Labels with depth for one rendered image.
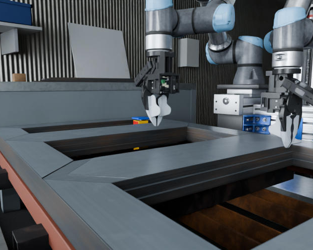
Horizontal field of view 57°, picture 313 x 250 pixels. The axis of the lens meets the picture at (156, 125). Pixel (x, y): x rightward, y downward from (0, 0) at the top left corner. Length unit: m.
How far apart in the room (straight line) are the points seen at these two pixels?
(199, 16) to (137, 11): 3.86
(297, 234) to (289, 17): 0.59
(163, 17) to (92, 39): 3.13
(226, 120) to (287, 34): 0.66
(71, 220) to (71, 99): 1.03
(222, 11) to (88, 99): 0.81
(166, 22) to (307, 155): 0.52
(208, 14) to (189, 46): 4.28
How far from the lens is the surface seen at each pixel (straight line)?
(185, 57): 5.10
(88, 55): 3.81
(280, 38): 0.84
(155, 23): 0.82
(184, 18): 0.90
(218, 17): 0.87
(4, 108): 1.35
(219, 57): 1.50
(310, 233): 0.38
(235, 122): 1.37
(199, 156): 0.68
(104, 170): 0.58
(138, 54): 4.61
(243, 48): 1.48
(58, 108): 1.39
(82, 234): 0.40
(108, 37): 4.08
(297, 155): 0.89
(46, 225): 0.58
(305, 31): 0.86
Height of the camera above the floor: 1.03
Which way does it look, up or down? 8 degrees down
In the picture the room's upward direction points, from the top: straight up
